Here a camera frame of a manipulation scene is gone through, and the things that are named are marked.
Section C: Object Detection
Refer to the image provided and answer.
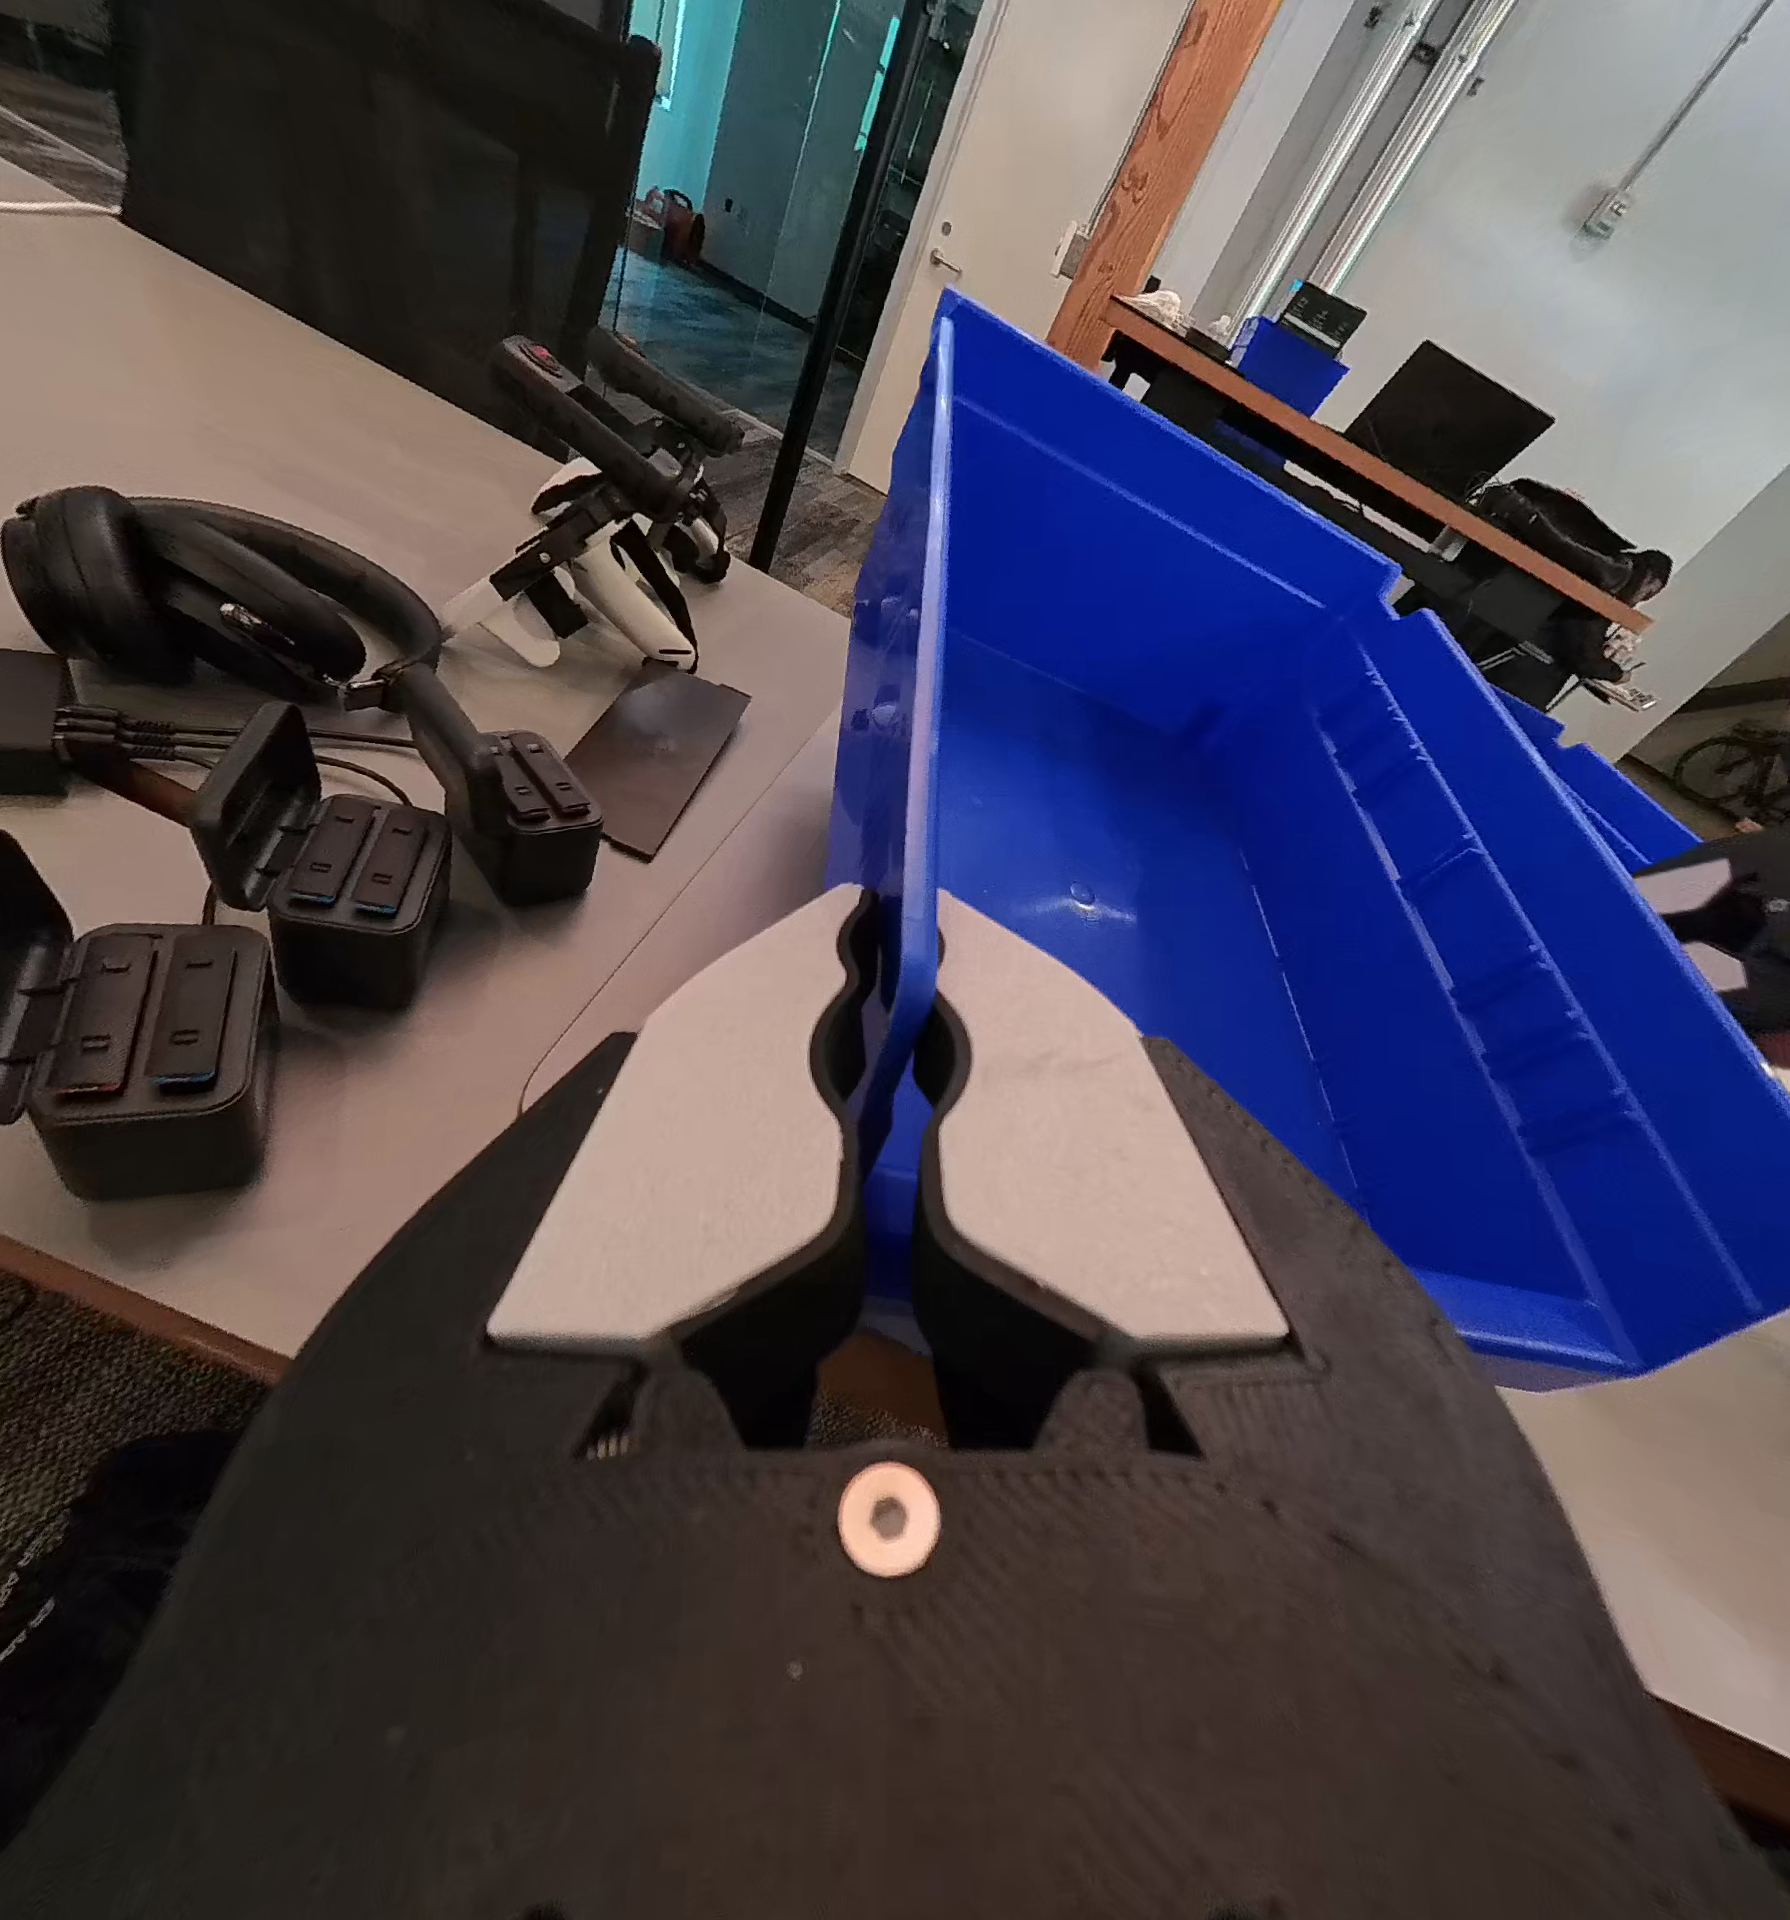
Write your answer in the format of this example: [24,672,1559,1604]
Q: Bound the blue storage box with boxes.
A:
[1231,316,1351,420]

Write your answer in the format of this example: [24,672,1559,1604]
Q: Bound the black cable bundle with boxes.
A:
[55,705,431,820]

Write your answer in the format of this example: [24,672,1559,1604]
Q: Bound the black headphones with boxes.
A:
[0,485,448,707]

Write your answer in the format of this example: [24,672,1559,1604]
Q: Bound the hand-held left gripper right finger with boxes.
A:
[910,894,1293,1359]

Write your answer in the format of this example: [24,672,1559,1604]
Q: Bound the bicycle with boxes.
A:
[1672,718,1790,825]

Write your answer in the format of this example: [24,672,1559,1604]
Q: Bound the black laptop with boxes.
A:
[1342,340,1556,510]

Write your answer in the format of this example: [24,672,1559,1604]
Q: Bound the black electronic device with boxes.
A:
[1274,282,1369,363]

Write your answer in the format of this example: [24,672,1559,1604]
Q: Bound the wooden pillar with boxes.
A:
[1047,0,1287,366]

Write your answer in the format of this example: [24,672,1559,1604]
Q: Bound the black flat sheet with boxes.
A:
[564,665,757,861]

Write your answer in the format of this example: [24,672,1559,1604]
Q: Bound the black bag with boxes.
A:
[1464,476,1677,608]

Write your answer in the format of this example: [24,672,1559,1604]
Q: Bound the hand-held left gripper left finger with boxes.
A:
[486,884,883,1359]

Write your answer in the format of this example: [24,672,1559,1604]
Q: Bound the white door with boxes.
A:
[830,0,1193,497]

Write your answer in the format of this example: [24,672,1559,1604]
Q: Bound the wooden desk with black frame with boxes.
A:
[1101,293,1655,710]

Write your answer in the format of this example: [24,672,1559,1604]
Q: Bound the black battery charging case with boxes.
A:
[189,700,456,1011]
[0,829,285,1202]
[406,660,607,907]

